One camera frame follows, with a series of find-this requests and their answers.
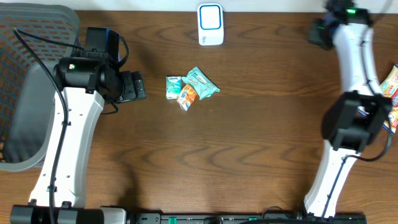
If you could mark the teal wet wipes pack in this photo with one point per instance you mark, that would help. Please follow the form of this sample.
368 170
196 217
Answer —
203 86

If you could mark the grey plastic mesh basket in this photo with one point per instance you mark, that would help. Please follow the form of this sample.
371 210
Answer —
26 92

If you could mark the white barcode scanner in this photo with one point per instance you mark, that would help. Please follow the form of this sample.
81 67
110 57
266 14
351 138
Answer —
210 24

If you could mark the teal tissue pack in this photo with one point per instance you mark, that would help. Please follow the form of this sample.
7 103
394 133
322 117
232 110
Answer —
173 87

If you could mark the yellow snack bag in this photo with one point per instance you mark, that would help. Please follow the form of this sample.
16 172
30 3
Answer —
389 88

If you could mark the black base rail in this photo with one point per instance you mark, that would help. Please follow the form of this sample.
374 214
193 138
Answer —
273 218

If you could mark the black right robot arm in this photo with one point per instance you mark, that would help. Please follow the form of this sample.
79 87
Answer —
357 126

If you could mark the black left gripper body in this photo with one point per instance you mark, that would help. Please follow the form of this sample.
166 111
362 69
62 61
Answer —
131 86

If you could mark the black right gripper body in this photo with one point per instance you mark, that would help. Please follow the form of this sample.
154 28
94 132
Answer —
319 32

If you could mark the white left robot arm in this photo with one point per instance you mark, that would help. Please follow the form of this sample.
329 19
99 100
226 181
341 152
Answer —
84 82

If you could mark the orange snack packet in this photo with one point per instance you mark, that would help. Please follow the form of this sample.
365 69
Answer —
186 97

